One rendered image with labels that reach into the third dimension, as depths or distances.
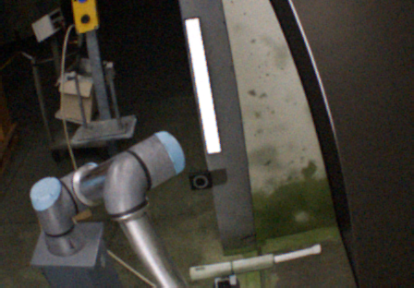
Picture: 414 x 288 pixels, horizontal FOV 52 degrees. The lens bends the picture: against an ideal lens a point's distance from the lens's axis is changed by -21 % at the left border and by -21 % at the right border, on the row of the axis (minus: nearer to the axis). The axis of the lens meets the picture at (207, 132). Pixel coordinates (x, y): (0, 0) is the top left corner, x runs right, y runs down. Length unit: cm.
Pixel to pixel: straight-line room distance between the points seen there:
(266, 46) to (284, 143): 47
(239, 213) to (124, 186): 136
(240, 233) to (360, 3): 179
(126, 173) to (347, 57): 61
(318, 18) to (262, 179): 151
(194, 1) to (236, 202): 100
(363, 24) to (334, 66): 13
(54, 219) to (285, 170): 119
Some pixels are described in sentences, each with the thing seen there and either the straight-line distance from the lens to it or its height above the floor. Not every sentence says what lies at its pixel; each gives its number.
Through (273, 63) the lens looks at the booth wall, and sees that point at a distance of 223.
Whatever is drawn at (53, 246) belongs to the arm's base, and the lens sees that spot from 188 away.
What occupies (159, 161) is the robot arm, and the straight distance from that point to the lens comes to 130.
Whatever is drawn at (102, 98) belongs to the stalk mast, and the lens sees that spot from 253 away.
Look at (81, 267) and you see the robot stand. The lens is 181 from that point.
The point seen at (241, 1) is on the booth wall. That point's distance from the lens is 215.
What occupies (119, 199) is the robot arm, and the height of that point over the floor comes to 109.
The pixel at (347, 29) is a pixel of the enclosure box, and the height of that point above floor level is 145.
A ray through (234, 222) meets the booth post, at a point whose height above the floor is 23.
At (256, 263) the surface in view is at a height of 56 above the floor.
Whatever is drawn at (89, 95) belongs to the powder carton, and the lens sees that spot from 380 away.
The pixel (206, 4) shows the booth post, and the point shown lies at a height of 133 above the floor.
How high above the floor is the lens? 171
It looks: 25 degrees down
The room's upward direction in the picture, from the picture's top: 10 degrees counter-clockwise
